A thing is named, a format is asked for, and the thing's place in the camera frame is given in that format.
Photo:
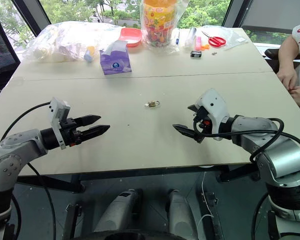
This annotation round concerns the blue and yellow tube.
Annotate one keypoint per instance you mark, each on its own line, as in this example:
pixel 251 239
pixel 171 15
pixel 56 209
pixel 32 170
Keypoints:
pixel 89 55

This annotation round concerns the coral red plastic tray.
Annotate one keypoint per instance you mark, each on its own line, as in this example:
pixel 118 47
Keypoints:
pixel 131 35

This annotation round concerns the flat clear plastic bag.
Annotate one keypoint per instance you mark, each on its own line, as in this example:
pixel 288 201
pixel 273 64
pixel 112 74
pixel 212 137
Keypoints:
pixel 233 37

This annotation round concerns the black mesh office chair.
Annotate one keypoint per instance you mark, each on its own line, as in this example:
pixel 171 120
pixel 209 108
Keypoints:
pixel 1 55

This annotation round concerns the small black box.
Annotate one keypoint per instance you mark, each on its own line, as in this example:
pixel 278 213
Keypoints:
pixel 196 54

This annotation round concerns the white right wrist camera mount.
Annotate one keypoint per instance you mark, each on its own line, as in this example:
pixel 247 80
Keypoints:
pixel 215 105

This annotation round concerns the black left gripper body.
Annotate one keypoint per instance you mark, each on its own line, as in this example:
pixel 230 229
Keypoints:
pixel 70 132

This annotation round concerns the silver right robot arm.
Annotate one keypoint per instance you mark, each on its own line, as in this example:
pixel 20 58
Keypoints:
pixel 255 127

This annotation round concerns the purple tissue box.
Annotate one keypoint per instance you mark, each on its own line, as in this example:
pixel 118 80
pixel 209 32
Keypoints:
pixel 116 62

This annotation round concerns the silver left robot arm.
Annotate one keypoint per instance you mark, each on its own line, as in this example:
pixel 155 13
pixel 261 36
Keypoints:
pixel 17 145

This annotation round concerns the person's right forearm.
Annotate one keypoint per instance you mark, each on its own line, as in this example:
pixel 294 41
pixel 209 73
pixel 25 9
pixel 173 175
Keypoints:
pixel 288 52

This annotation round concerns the black table frame bar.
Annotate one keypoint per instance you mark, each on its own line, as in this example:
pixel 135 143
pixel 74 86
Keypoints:
pixel 115 173

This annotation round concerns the grey rounded robot leg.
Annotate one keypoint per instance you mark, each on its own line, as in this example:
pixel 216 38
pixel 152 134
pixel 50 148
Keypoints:
pixel 181 215
pixel 117 212

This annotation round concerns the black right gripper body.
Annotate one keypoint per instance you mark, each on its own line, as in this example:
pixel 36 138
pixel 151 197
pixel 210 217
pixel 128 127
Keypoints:
pixel 203 120

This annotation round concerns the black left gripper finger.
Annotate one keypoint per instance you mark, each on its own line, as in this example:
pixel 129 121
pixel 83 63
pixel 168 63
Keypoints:
pixel 93 131
pixel 87 120

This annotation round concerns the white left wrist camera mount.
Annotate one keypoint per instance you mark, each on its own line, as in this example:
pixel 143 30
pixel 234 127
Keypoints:
pixel 57 110

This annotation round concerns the small brass padlock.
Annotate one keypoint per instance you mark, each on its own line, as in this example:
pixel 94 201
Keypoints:
pixel 153 104

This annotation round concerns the blue pen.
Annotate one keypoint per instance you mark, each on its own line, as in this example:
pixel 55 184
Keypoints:
pixel 177 38

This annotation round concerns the small orange item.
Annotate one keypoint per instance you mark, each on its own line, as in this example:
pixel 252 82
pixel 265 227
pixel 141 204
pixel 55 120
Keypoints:
pixel 205 46

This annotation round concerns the dark window frame post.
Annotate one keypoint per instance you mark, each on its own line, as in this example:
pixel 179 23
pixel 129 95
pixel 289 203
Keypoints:
pixel 30 15
pixel 236 11

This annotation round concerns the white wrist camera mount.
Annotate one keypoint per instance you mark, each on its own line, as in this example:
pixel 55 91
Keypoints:
pixel 215 105
pixel 57 110

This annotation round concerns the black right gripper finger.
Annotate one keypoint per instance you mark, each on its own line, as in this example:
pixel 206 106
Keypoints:
pixel 186 130
pixel 193 108

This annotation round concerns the person's right hand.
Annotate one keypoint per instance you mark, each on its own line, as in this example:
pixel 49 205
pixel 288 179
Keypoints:
pixel 288 77

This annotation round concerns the small clear plastic packet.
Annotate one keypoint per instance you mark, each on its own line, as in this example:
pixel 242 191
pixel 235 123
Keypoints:
pixel 190 37

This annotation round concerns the candy jar in clear bag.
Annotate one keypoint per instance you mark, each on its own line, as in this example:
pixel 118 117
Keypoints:
pixel 158 22

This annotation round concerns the pink plastic item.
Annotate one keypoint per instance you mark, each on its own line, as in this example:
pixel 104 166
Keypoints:
pixel 198 43

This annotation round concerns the large clear bag white contents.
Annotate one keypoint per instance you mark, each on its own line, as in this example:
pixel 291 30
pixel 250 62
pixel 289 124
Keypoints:
pixel 65 40

